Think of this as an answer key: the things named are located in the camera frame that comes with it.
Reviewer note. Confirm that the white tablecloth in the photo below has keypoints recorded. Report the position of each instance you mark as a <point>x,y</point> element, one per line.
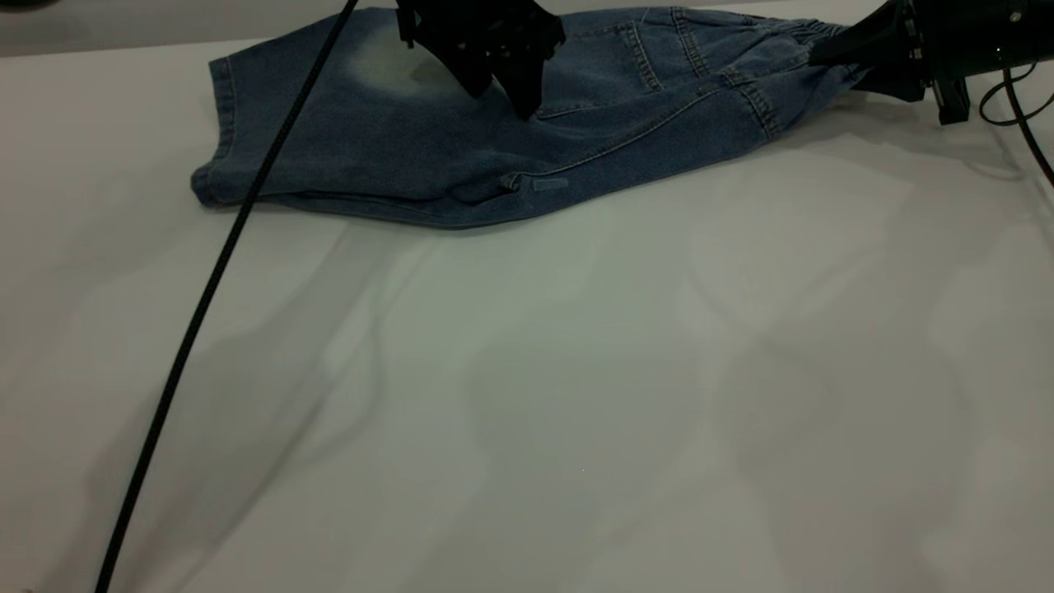
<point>576,412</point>

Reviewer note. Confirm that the blue denim shorts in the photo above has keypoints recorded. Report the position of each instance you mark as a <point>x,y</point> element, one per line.
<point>412,156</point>

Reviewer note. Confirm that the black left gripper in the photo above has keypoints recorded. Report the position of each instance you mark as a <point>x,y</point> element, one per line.
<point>478,25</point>

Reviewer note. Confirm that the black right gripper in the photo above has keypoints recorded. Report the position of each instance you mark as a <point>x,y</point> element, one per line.
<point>955,37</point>

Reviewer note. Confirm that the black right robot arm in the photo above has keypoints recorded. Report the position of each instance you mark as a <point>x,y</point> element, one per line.
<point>1029,33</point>

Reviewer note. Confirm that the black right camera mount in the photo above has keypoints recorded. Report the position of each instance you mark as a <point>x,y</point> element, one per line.
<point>953,103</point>

